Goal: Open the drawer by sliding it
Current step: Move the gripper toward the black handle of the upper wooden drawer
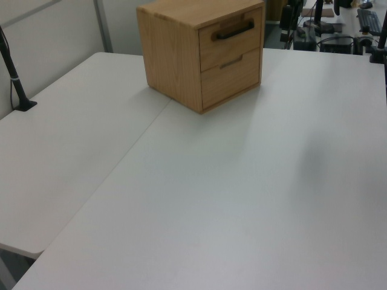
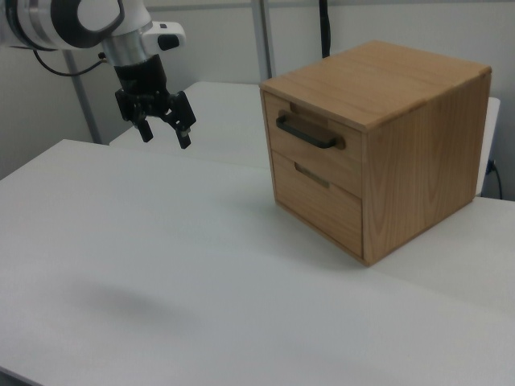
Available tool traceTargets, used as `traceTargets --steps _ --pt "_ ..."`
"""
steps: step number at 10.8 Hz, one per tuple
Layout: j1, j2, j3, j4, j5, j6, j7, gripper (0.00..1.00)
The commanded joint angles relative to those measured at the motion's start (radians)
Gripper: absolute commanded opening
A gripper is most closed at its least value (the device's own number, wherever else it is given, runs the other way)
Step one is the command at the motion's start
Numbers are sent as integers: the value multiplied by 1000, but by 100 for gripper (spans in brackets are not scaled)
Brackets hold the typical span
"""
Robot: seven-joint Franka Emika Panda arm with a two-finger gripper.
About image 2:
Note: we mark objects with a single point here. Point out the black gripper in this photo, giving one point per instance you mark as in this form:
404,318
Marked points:
142,82

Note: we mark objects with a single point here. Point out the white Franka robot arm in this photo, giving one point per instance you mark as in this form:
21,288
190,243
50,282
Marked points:
60,20

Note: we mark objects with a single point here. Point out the wooden drawer cabinet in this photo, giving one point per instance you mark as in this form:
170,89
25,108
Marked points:
402,132

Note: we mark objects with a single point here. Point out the grey metal frame post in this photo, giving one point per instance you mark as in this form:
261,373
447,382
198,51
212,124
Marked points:
265,40

